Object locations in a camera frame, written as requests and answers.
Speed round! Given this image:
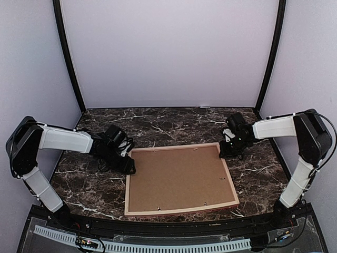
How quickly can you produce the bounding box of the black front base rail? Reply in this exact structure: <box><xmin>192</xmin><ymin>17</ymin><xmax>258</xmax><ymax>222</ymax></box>
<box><xmin>28</xmin><ymin>203</ymin><xmax>317</xmax><ymax>247</ymax></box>

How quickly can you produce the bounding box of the right black corner post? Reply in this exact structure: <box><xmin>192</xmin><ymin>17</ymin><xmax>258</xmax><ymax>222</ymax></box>
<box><xmin>255</xmin><ymin>0</ymin><xmax>286</xmax><ymax>112</ymax></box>

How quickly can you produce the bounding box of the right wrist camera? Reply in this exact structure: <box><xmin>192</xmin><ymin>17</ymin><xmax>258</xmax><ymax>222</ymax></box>
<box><xmin>225</xmin><ymin>112</ymin><xmax>246</xmax><ymax>134</ymax></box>

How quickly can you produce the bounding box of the left black corner post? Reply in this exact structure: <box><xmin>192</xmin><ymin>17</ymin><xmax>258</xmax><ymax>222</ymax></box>
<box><xmin>52</xmin><ymin>0</ymin><xmax>86</xmax><ymax>113</ymax></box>

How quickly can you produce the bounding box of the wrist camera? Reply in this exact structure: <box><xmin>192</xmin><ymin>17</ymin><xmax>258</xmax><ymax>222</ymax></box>
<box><xmin>104</xmin><ymin>125</ymin><xmax>133</xmax><ymax>148</ymax></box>
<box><xmin>225</xmin><ymin>112</ymin><xmax>246</xmax><ymax>134</ymax></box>

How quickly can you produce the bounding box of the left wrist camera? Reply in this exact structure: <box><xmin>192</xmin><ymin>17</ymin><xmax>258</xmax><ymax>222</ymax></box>
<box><xmin>104</xmin><ymin>125</ymin><xmax>133</xmax><ymax>148</ymax></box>

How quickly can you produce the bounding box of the brown cardboard backing board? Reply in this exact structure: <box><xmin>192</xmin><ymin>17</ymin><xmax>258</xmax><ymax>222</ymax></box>
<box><xmin>128</xmin><ymin>145</ymin><xmax>236</xmax><ymax>211</ymax></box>

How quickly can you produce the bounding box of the black corner post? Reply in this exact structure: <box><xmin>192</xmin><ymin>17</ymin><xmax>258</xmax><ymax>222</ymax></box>
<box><xmin>255</xmin><ymin>0</ymin><xmax>286</xmax><ymax>112</ymax></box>
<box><xmin>52</xmin><ymin>0</ymin><xmax>86</xmax><ymax>113</ymax></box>

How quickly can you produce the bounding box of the pink wooden picture frame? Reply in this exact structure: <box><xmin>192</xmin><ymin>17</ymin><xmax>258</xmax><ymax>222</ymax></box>
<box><xmin>123</xmin><ymin>142</ymin><xmax>240</xmax><ymax>217</ymax></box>

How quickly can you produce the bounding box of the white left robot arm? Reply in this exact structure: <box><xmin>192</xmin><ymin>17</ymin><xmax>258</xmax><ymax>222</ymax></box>
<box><xmin>5</xmin><ymin>116</ymin><xmax>136</xmax><ymax>230</ymax></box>

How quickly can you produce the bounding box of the white slotted cable duct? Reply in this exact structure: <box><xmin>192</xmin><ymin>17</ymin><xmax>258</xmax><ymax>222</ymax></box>
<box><xmin>33</xmin><ymin>225</ymin><xmax>251</xmax><ymax>252</ymax></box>

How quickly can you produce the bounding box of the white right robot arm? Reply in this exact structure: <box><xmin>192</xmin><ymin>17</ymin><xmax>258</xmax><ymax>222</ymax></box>
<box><xmin>219</xmin><ymin>109</ymin><xmax>336</xmax><ymax>208</ymax></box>

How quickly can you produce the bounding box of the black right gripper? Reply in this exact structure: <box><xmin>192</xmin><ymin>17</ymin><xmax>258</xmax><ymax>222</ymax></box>
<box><xmin>220</xmin><ymin>135</ymin><xmax>251</xmax><ymax>158</ymax></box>

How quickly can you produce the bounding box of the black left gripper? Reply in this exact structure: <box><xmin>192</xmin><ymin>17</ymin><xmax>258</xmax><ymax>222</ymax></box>
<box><xmin>98</xmin><ymin>147</ymin><xmax>135</xmax><ymax>174</ymax></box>

